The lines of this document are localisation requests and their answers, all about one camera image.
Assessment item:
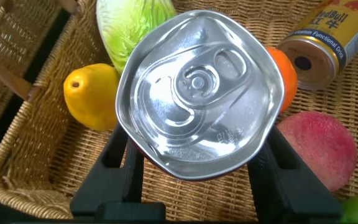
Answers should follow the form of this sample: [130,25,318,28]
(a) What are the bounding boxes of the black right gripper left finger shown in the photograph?
[70,124,167,220]

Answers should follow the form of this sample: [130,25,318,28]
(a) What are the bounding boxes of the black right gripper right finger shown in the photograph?
[247,124,343,223]

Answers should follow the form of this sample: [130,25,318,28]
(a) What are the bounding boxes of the red apple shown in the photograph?
[276,111,358,192]

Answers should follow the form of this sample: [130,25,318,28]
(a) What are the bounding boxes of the red cola can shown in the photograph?
[116,9,285,182]

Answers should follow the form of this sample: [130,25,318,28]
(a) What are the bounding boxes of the wicker basket with food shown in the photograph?
[0,0,358,222]

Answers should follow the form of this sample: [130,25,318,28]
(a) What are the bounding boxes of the yellow pear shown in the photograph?
[63,63,121,132]

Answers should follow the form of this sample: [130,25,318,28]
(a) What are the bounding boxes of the orange fruit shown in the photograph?
[264,46,299,113]

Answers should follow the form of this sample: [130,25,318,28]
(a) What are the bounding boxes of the gold Red Bull can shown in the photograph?
[276,0,358,91]

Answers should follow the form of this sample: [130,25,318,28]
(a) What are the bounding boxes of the green white cabbage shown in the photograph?
[96,0,178,75]

